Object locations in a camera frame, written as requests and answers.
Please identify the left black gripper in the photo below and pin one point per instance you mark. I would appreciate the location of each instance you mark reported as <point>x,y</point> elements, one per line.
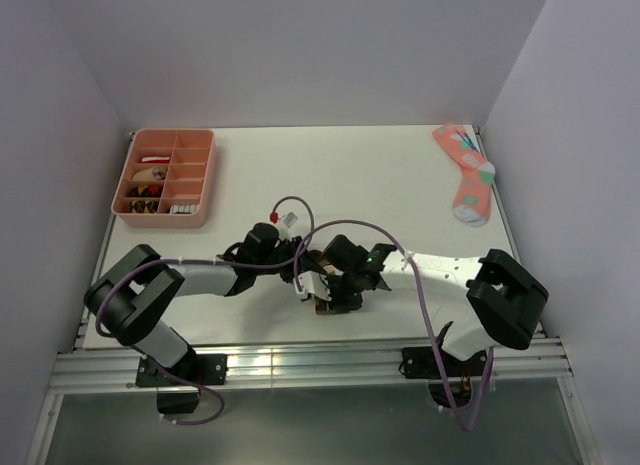
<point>290,244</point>

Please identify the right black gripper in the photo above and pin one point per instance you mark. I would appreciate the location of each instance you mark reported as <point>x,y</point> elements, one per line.
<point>340,306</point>

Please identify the brown striped sock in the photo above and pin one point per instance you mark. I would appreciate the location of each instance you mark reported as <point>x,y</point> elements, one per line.
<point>339,303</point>

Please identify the white black striped sock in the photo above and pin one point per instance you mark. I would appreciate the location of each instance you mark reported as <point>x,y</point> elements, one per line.
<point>184,209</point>

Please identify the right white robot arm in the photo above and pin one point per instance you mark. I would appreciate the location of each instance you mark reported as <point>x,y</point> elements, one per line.
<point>489,301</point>

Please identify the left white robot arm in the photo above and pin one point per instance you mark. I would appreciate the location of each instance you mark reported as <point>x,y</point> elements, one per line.
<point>130,299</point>

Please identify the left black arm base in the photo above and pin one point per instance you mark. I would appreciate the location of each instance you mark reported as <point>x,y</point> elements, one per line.
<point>181,389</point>

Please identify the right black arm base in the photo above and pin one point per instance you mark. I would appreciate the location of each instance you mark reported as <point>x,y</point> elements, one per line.
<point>419,363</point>

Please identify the pink divided organizer tray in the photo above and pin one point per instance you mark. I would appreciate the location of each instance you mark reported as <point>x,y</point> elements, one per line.
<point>167,179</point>

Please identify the beige rolled sock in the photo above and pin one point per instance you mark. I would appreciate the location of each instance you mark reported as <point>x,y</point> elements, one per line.
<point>150,174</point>

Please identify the pink patterned sock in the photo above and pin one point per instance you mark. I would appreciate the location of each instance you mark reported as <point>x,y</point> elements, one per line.
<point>472,203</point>

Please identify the brown argyle rolled sock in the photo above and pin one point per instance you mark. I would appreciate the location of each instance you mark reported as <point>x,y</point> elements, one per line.
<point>144,206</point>

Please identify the dark argyle rolled sock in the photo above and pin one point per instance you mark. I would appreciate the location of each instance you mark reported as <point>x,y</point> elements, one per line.
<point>146,191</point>

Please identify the red white rolled sock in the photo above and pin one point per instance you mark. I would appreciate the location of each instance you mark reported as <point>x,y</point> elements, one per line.
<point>155,160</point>

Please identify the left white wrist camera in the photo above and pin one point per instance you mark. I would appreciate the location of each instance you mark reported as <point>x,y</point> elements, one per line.
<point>283,222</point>

